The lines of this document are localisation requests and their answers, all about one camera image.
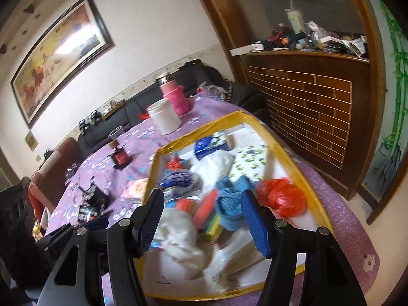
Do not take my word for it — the wooden tea tray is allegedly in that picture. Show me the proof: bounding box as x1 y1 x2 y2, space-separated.
102 100 126 115

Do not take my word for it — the framed wall painting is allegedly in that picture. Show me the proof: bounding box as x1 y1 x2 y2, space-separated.
10 0 115 130

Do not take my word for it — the blue tissue box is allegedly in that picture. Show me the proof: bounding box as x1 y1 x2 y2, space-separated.
194 131 233 161

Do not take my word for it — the large white plastic bag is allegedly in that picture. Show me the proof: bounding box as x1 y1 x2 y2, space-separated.
153 209 243 290

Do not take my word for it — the clear plastic bag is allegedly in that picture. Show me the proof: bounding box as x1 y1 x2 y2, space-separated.
196 83 230 101

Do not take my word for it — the lemon print tissue pack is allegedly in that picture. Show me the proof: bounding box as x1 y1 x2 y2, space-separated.
229 145 271 182

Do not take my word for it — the white green drink bottle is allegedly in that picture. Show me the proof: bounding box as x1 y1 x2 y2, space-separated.
285 2 307 34

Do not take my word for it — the red plastic bag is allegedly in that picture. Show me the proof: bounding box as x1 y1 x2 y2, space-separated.
255 177 308 219

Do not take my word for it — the wooden cabinet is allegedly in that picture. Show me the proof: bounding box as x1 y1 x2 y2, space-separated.
186 0 388 201

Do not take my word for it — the pink thermos bottle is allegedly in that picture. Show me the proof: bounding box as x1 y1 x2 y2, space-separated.
156 74 191 117

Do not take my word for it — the clear plastic container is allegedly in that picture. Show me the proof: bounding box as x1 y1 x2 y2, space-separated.
108 127 126 141

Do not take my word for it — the yellow storage box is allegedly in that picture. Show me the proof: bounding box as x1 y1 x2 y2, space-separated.
134 110 335 302

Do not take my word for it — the pile of assorted clutter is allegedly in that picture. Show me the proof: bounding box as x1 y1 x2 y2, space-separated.
252 21 370 59

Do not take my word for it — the black cylindrical motor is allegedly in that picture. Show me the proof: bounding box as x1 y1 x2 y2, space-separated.
78 182 109 208

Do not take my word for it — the brown chair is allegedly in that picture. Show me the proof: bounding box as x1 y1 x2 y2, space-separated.
29 137 83 211

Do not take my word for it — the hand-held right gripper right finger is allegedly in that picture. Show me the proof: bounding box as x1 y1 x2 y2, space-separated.
240 189 374 306

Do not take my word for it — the colourful sponge pack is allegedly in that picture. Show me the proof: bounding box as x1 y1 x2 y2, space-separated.
174 189 224 239

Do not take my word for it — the white flat box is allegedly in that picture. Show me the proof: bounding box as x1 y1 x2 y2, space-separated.
229 44 265 56

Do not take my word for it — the small wall plaque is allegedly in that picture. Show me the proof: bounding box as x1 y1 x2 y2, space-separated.
25 131 39 152

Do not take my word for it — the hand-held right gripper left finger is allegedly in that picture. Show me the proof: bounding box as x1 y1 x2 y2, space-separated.
39 188 165 306

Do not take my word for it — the pink packet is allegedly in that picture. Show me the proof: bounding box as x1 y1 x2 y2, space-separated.
123 178 150 201

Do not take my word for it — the black sofa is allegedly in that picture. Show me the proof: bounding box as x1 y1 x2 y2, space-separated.
78 60 268 154

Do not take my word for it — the black bag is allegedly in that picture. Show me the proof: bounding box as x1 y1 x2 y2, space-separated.
178 59 205 71

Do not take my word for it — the clear zip bag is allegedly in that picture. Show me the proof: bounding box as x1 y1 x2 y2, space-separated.
220 229 271 275

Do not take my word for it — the white plastic jar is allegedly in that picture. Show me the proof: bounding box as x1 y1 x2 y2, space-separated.
146 98 183 135

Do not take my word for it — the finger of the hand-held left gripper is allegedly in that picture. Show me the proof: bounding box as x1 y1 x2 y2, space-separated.
35 216 109 253

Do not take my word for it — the crumpled white plastic bag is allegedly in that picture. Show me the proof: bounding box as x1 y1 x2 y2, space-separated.
191 150 238 187

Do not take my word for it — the bamboo painted panel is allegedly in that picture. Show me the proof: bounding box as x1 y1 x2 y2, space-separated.
362 0 408 198

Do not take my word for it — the blue knit cloth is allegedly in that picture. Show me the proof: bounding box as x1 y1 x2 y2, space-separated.
214 175 256 232

